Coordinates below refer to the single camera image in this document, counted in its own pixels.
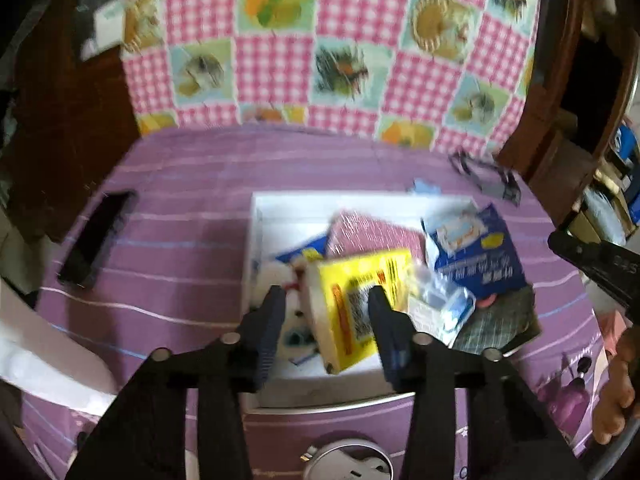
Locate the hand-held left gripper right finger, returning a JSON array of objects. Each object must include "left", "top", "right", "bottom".
[{"left": 367, "top": 285, "right": 587, "bottom": 480}]

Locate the pink checked printed cloth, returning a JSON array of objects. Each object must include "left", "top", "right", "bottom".
[{"left": 121, "top": 0, "right": 544, "bottom": 154}]

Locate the black plastic holder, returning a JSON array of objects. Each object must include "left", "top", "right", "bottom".
[{"left": 449, "top": 149, "right": 522, "bottom": 205}]

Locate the black smartphone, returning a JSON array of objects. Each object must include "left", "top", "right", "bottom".
[{"left": 56, "top": 189, "right": 139, "bottom": 290}]

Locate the white cardboard box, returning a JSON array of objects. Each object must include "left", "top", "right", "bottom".
[{"left": 239, "top": 190, "right": 544, "bottom": 415}]

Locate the dark wooden cabinet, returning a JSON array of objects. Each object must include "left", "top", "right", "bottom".
[{"left": 10, "top": 0, "right": 142, "bottom": 253}]

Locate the yellow tissue pack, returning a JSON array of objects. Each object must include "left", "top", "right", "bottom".
[{"left": 304, "top": 248, "right": 416, "bottom": 375}]

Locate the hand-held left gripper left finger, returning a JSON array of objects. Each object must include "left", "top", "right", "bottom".
[{"left": 65, "top": 285, "right": 287, "bottom": 480}]

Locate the person's right hand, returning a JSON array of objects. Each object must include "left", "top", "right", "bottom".
[{"left": 591, "top": 326, "right": 640, "bottom": 444}]

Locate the white plush dog toy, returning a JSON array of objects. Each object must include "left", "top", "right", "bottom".
[{"left": 251, "top": 257, "right": 322, "bottom": 362}]

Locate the blue sachet packet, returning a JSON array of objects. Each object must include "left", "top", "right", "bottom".
[
  {"left": 421, "top": 203, "right": 532, "bottom": 299},
  {"left": 274, "top": 234, "right": 329, "bottom": 264}
]

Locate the purple printed tablecloth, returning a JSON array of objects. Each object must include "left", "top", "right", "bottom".
[{"left": 20, "top": 126, "right": 608, "bottom": 480}]

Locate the clear plastic mask packet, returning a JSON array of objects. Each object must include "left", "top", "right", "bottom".
[{"left": 406, "top": 264, "right": 476, "bottom": 347}]

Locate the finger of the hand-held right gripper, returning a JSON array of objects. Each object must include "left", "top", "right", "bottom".
[{"left": 547, "top": 229, "right": 602, "bottom": 282}]

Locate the green plaid cloth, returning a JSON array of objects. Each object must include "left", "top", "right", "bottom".
[{"left": 451, "top": 289, "right": 544, "bottom": 357}]

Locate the round metal tin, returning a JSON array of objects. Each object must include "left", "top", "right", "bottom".
[{"left": 301, "top": 438, "right": 397, "bottom": 480}]

